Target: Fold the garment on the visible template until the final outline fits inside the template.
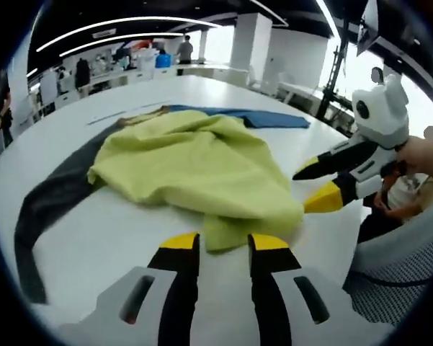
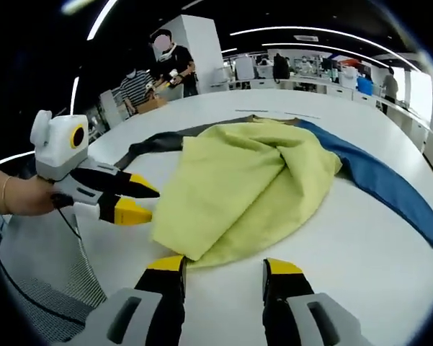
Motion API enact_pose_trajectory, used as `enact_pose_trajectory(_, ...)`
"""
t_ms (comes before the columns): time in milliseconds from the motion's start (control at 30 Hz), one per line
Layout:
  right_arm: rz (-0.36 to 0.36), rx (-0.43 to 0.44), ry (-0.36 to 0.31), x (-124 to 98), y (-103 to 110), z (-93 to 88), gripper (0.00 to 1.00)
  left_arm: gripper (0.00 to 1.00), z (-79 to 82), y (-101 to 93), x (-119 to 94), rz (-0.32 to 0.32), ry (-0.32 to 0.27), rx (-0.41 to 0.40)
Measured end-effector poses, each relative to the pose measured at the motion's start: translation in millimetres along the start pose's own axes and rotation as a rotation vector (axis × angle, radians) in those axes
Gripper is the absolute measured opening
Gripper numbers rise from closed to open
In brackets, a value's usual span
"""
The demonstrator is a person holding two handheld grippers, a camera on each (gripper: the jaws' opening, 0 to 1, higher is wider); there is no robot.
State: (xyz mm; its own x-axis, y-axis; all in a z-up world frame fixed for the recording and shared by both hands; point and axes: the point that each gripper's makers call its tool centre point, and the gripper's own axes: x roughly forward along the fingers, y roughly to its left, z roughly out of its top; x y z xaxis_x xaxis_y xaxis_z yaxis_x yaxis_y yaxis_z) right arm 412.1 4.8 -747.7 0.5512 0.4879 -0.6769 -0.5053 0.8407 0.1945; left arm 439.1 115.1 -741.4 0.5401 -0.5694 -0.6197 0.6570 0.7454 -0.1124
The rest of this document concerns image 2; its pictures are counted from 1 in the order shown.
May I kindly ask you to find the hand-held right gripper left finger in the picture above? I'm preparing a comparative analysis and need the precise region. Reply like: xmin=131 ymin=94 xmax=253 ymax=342
xmin=84 ymin=254 xmax=187 ymax=346

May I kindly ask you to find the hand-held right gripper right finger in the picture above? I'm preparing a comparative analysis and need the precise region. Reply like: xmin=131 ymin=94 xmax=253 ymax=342
xmin=262 ymin=257 xmax=374 ymax=346

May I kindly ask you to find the yellow black blue garment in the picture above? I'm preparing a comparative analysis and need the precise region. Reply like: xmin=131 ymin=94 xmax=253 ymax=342
xmin=114 ymin=114 xmax=433 ymax=270

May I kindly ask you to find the person's left hand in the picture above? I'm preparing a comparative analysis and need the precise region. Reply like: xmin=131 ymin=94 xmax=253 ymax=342
xmin=6 ymin=174 xmax=73 ymax=217

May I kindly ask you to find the brown cardboard box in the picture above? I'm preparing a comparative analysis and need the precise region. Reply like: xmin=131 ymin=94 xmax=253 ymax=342
xmin=135 ymin=96 xmax=169 ymax=115

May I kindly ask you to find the grey mesh office chair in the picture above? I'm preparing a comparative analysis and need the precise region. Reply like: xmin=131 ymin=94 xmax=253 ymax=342
xmin=0 ymin=211 xmax=108 ymax=343

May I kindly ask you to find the large white container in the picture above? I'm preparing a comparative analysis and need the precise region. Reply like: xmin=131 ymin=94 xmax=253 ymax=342
xmin=234 ymin=55 xmax=255 ymax=81

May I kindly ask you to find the black backpack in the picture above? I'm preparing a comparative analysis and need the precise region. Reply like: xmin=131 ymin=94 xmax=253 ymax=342
xmin=273 ymin=53 xmax=291 ymax=81

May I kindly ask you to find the black cable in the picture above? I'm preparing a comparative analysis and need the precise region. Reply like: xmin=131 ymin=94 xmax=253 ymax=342
xmin=55 ymin=204 xmax=84 ymax=239

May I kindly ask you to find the thin gold bracelet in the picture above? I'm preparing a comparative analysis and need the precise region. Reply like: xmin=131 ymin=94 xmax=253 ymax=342
xmin=1 ymin=175 xmax=13 ymax=214

